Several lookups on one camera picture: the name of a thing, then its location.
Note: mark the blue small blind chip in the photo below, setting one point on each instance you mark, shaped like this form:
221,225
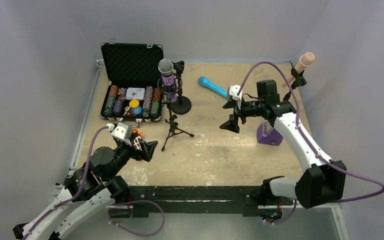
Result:
137,110

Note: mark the blue toy microphone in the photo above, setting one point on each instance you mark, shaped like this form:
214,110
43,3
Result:
206,83

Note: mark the triangular all-in marker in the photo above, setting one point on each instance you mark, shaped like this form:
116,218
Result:
128,111

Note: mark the black poker chip case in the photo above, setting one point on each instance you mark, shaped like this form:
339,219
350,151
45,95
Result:
130,65

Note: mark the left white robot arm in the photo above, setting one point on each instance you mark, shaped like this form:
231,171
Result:
92,187

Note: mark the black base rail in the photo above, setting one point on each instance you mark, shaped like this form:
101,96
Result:
140,201

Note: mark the black tripod mic stand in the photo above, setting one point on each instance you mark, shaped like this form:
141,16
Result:
174,129

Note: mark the white playing card deck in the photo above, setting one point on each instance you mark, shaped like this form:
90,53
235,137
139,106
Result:
135,93

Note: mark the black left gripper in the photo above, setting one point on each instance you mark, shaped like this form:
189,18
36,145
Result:
134,147

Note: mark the pink toy microphone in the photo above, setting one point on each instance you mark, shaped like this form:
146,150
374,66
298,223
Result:
305,60

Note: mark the red yellow toy block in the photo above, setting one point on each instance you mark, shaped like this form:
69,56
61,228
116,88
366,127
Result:
136,138

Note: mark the purple glitter microphone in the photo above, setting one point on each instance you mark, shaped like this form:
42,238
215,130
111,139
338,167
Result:
169,86

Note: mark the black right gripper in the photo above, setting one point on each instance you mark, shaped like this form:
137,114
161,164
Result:
239,110

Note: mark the yellow round chip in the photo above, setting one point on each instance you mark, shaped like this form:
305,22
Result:
134,103

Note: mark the purple metronome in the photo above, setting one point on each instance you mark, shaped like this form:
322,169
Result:
268,135

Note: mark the black round-base mic stand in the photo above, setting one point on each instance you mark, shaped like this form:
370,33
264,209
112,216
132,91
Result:
298,80
183,104

